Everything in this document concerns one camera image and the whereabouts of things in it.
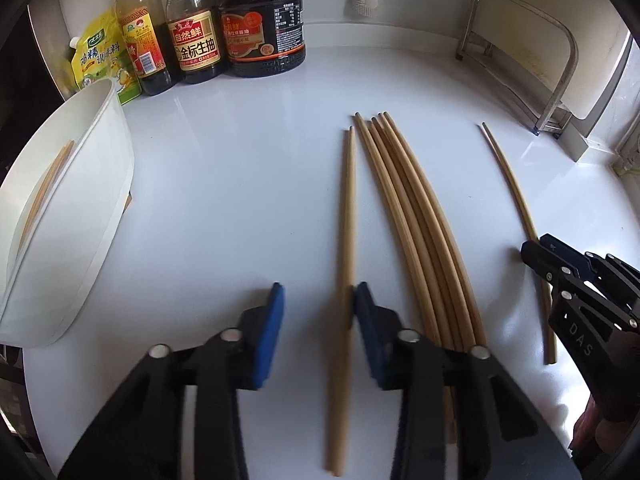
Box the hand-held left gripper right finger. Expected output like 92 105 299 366
352 282 583 480

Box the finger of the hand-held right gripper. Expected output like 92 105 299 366
539 233 640 311
521 242 640 421

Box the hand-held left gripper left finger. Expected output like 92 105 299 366
57 282 286 480

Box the white round basin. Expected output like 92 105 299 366
0 77 136 350

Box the pile of wooden chopsticks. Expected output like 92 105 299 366
20 140 76 256

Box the person's right hand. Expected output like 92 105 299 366
572 395 626 466

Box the metal cutting board rack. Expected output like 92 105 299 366
456 0 580 136

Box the yellow-capped soy sauce bottle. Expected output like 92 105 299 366
162 0 225 85

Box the red-capped soy sauce jug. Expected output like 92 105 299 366
216 0 307 78

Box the yellow-capped vinegar bottle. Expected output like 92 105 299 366
115 0 173 97

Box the yellow seasoning pouch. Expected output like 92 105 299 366
67 7 142 106

